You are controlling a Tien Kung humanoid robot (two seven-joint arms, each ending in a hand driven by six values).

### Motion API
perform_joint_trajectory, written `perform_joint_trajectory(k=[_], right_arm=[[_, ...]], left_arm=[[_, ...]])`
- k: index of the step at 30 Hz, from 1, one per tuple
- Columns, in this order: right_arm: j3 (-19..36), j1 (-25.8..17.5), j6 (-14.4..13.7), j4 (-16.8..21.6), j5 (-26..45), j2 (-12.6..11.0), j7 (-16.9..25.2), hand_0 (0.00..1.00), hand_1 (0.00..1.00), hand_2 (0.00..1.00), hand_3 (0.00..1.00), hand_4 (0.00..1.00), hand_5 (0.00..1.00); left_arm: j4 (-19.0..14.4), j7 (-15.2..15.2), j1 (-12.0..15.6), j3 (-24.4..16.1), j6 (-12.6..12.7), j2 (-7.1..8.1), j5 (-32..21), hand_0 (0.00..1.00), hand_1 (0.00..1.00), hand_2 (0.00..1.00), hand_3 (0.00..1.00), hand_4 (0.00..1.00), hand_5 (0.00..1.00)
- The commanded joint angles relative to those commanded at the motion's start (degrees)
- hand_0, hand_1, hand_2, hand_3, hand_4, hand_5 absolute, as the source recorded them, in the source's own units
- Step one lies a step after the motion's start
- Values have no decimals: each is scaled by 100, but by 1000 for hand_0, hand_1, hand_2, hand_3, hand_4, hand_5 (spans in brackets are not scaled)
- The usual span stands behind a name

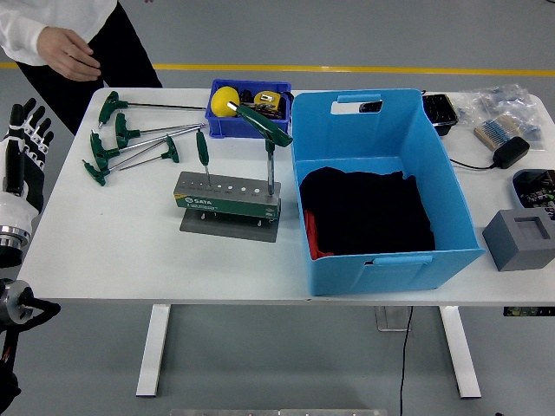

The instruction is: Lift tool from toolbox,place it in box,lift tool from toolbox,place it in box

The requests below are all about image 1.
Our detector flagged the blue tray with parts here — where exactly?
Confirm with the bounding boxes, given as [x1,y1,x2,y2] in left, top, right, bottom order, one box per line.
[511,168,555,220]

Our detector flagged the yellow floor tape line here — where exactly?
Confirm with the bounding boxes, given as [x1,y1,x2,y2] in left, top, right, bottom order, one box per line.
[0,62,555,77]

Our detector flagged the table control panel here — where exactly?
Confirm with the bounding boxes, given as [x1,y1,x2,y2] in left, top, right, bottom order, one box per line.
[502,306,555,317]

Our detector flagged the clear bags of components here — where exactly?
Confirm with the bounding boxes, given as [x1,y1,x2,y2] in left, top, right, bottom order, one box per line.
[457,83,548,153]

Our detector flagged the grey foam block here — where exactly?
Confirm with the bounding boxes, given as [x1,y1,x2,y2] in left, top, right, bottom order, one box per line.
[481,209,555,273]

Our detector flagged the red cloth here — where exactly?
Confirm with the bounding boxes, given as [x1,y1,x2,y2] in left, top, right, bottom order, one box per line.
[303,210,335,261]

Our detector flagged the yellow ball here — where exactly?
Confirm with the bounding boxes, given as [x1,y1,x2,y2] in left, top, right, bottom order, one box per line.
[210,86,241,119]

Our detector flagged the grey green hex key stand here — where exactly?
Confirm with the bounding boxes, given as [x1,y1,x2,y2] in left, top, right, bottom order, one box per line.
[173,171,283,244]

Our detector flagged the black adapter cord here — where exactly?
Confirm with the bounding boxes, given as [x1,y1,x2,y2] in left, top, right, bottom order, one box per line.
[448,158,495,171]

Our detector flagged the large green T-handle hex key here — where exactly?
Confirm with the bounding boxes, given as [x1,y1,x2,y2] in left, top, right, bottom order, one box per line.
[227,101,295,198]

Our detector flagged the large light blue box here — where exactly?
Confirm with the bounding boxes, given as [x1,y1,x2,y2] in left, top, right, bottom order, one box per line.
[289,88,486,298]

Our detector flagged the small green T-handle hex key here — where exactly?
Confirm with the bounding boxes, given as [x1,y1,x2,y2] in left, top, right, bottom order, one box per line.
[195,129,212,186]

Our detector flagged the black plastic tray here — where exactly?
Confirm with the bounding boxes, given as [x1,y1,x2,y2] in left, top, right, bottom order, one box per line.
[358,93,460,136]

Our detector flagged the metal floor plate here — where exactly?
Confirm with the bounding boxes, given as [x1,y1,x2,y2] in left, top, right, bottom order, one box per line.
[375,305,412,333]

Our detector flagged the dark small hardware pile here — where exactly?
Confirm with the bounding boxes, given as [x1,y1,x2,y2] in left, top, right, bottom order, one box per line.
[238,88,290,122]

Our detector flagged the black power adapter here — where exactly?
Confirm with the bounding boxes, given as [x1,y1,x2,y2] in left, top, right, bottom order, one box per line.
[491,135,532,170]

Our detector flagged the black cloth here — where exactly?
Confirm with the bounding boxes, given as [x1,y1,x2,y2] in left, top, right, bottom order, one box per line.
[298,166,437,257]

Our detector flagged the black hanging cable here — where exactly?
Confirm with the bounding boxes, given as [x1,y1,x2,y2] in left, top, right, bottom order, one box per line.
[397,305,414,416]

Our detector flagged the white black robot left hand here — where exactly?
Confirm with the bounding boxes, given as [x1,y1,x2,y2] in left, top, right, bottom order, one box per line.
[0,97,56,235]

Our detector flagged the person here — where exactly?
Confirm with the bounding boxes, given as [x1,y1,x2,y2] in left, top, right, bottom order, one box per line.
[0,0,164,136]

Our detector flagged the resistor strip bundle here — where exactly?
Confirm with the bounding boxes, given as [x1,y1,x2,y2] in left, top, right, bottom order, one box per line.
[473,114,522,152]

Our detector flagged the person's right hand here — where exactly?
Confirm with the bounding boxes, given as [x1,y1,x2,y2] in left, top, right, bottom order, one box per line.
[36,26,103,82]

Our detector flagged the yellow tape measure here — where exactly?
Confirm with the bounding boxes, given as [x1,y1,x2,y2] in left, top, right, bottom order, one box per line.
[253,90,281,109]

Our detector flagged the white table leg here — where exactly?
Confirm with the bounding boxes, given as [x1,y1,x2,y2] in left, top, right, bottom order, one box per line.
[135,304,173,398]
[439,305,482,400]

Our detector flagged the small dark blue bin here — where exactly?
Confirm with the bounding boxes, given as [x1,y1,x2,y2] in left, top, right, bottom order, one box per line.
[204,78,294,140]

